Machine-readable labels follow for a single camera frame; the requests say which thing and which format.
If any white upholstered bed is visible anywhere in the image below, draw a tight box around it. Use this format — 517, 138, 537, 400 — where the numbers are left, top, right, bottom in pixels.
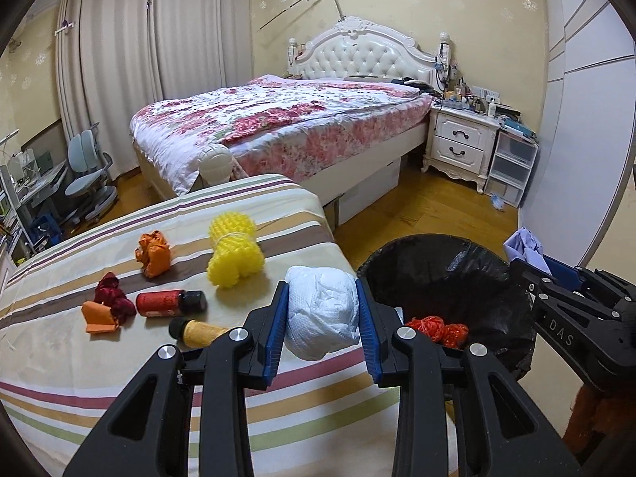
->
130, 16, 460, 224

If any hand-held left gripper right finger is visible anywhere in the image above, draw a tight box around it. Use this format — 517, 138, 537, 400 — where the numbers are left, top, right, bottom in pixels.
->
355, 278, 582, 477

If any black lined trash bin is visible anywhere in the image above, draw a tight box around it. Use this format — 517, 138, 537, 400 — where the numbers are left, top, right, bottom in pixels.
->
357, 235, 538, 388

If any yellow small bottle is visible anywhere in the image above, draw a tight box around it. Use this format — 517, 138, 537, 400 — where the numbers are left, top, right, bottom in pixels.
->
169, 318, 232, 349

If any orange mesh net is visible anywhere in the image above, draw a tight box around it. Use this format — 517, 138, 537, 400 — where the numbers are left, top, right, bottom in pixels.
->
403, 314, 470, 351

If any stack of books and papers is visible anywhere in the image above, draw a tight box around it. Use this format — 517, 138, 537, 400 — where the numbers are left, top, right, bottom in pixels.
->
497, 107, 537, 140

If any beige curtain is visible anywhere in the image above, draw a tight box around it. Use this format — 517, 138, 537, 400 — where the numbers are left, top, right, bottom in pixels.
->
52, 0, 155, 180
149, 0, 254, 103

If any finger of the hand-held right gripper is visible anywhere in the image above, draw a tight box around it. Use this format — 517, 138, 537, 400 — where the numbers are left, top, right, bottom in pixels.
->
508, 257, 622, 319
543, 254, 636, 304

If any white storage box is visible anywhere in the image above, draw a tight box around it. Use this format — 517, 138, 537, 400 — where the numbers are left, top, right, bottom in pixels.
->
338, 159, 401, 224

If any person's right forearm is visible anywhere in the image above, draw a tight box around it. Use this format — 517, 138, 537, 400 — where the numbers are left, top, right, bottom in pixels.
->
566, 382, 636, 458

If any grey desk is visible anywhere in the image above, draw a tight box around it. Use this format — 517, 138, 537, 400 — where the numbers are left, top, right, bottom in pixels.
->
10, 159, 68, 219

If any orange paper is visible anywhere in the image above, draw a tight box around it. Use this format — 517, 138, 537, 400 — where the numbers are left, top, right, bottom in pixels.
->
81, 301, 120, 335

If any white wardrobe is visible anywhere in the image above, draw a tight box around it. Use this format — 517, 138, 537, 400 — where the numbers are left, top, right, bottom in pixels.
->
517, 0, 636, 269

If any striped bedsheet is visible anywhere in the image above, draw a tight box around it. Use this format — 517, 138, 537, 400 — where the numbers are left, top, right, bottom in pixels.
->
0, 174, 460, 477

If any clear plastic drawer unit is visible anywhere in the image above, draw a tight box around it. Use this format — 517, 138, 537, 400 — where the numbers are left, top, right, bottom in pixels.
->
484, 126, 540, 208

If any orange wrapper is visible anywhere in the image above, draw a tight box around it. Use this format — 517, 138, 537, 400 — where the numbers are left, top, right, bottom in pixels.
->
134, 231, 171, 278

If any dark red wrapper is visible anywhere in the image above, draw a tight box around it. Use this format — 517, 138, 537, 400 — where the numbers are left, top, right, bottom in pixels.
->
95, 272, 137, 328

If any red small bottle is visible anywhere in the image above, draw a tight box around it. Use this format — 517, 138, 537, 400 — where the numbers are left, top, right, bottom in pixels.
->
136, 289, 208, 319

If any floral duvet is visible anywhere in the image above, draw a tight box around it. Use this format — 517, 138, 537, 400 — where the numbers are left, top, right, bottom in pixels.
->
130, 74, 433, 194

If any white cloth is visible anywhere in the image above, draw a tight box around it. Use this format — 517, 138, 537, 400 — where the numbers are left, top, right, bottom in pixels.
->
284, 266, 361, 361

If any yellow foam fruit net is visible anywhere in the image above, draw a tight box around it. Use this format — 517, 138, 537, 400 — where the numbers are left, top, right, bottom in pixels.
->
206, 213, 265, 290

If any purple paper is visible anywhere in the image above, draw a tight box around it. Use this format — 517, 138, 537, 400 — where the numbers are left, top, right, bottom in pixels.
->
503, 227, 547, 271

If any white nightstand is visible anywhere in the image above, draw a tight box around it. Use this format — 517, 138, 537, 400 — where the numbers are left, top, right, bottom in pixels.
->
422, 104, 500, 194

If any nightstand clutter of small bottles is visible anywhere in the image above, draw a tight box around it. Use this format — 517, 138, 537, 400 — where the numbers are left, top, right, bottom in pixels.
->
437, 77, 502, 110

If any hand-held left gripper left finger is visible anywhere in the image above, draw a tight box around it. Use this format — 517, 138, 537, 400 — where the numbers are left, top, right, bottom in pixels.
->
62, 281, 291, 477

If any grey swivel chair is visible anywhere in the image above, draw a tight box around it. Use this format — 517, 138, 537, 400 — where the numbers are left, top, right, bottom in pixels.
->
64, 129, 119, 224

